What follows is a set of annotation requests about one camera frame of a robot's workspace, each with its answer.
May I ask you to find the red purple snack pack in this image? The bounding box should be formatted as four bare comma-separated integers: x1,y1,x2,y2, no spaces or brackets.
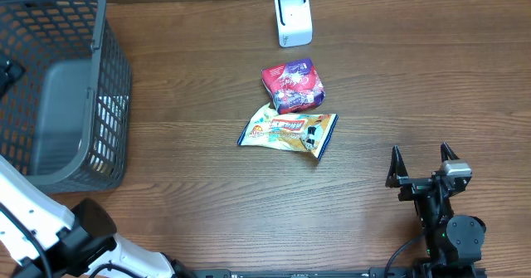
261,58,325,114

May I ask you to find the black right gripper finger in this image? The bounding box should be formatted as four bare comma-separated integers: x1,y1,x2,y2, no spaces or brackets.
385,145,409,187
441,142,459,162

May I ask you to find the grey plastic shopping basket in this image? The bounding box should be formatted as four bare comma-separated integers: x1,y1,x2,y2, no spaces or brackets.
1,0,132,193

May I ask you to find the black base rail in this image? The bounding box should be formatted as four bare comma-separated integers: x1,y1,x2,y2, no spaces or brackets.
182,267,487,278

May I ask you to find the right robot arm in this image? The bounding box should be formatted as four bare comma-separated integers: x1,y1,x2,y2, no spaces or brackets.
382,143,486,277

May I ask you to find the white barcode scanner stand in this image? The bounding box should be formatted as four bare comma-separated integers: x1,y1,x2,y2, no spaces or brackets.
274,0,313,47

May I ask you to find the yellow white snack bag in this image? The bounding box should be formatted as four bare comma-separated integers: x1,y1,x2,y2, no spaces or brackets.
237,104,339,160

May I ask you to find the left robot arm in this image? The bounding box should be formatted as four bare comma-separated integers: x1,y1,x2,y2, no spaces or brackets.
1,59,192,277

